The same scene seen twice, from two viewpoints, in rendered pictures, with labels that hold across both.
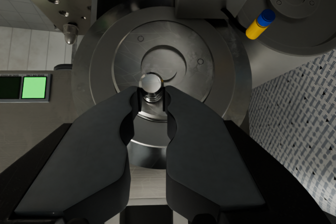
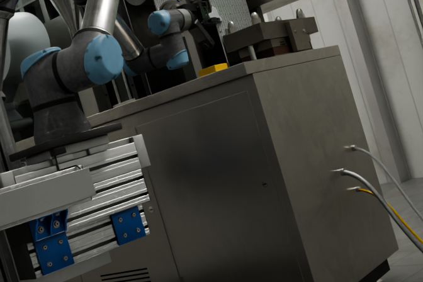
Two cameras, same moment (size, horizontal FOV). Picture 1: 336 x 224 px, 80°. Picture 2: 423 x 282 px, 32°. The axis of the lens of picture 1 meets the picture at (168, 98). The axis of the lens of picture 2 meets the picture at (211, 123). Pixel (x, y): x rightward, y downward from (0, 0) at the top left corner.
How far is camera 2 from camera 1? 2.63 m
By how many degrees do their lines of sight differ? 36
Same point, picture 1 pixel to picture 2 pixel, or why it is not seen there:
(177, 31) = not seen: outside the picture
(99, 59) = not seen: outside the picture
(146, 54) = not seen: outside the picture
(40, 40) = not seen: outside the picture
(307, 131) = not seen: outside the picture
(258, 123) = not seen: outside the picture
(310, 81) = not seen: hidden behind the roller
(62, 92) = not seen: outside the picture
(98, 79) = not seen: outside the picture
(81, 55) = not seen: outside the picture
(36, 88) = not seen: outside the picture
